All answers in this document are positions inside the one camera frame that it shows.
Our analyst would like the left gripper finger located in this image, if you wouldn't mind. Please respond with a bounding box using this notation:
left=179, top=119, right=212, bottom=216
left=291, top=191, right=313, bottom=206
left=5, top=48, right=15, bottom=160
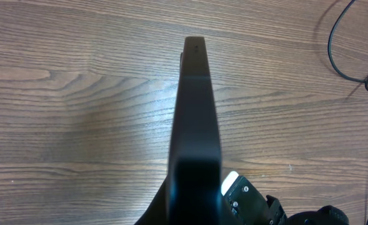
left=135, top=180, right=168, bottom=225

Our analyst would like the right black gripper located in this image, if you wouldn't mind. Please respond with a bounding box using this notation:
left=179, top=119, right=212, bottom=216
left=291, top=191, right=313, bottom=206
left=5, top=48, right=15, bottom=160
left=224, top=176, right=287, bottom=225

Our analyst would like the smartphone with teal screen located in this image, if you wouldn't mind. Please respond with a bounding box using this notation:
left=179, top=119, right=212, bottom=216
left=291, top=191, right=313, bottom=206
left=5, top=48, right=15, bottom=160
left=166, top=36, right=222, bottom=224

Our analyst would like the black USB charging cable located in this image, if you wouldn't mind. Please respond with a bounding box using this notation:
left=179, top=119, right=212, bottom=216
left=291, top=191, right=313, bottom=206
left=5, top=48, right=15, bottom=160
left=327, top=0, right=368, bottom=225

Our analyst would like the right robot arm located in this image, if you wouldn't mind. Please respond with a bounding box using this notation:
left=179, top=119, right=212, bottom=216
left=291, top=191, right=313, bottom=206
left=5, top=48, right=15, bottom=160
left=221, top=171, right=349, bottom=225

